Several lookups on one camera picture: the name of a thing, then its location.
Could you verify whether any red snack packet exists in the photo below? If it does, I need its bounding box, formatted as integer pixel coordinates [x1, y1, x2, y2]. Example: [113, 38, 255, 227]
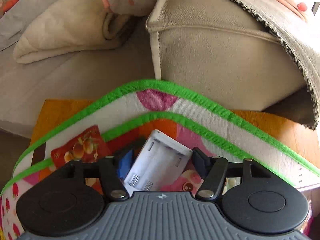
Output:
[51, 125, 112, 168]

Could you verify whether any white battery charger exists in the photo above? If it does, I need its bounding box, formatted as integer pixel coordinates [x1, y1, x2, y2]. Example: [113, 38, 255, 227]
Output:
[124, 129, 193, 195]

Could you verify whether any colourful cartoon play mat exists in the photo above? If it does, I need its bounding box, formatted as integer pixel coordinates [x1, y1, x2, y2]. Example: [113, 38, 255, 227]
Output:
[1, 80, 319, 239]

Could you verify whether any beige sofa armrest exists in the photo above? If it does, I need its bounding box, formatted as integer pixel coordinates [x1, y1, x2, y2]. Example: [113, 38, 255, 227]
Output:
[146, 0, 306, 111]

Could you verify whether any beige folded blanket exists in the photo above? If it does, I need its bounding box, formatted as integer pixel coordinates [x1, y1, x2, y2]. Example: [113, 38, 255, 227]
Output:
[13, 0, 132, 64]

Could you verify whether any floral pink white blanket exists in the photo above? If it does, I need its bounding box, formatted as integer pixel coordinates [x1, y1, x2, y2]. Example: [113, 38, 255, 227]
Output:
[103, 0, 319, 129]

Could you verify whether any orange plush toy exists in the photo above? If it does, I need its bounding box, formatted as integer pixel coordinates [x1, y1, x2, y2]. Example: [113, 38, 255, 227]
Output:
[1, 0, 19, 12]

